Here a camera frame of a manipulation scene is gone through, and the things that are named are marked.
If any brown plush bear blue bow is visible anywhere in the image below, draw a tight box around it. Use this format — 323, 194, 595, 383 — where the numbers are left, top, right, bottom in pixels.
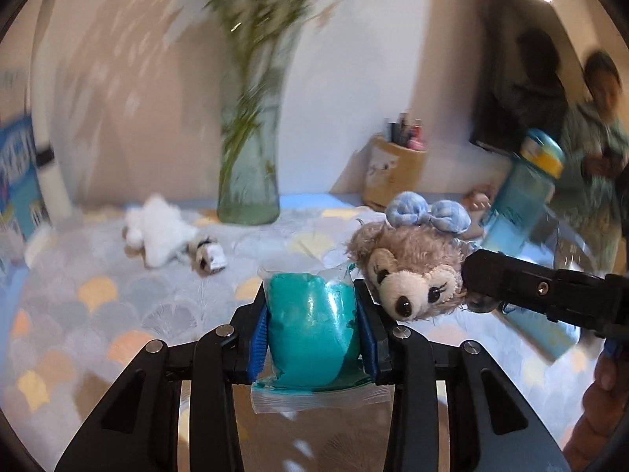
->
346, 192, 471, 322

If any teal slime plastic bag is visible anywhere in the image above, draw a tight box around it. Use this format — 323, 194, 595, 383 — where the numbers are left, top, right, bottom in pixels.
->
250, 261, 391, 415

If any person's right hand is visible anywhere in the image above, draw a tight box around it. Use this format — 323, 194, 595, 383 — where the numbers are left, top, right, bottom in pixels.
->
563, 353, 628, 471

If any girl in green pyjamas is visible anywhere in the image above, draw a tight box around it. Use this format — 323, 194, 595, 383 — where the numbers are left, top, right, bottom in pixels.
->
550, 50, 628, 274

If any teal water bottle yellow lid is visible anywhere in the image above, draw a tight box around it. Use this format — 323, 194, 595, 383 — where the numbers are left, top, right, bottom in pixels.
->
480, 129, 565, 257

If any small brown leather bag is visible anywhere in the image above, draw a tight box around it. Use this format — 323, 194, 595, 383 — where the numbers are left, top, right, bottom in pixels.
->
461, 184, 496, 241

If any white fluffy plush toy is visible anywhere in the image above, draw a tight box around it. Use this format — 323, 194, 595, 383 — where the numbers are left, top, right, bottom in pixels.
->
124, 194, 198, 269

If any stack of workbooks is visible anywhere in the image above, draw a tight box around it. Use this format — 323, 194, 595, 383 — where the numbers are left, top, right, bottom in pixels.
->
0, 68, 53, 242

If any burlap pen holder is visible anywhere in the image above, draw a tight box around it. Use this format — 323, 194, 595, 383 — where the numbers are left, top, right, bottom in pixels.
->
361, 135, 429, 211

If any white desk lamp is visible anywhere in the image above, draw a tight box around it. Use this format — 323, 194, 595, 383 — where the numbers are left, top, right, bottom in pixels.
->
30, 0, 74, 226

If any glass vase with flowers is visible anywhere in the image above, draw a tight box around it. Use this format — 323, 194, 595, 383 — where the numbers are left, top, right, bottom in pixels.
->
171, 0, 370, 227

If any wall mounted black television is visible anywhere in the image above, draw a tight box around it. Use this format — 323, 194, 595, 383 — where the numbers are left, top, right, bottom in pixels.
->
468, 0, 629, 159

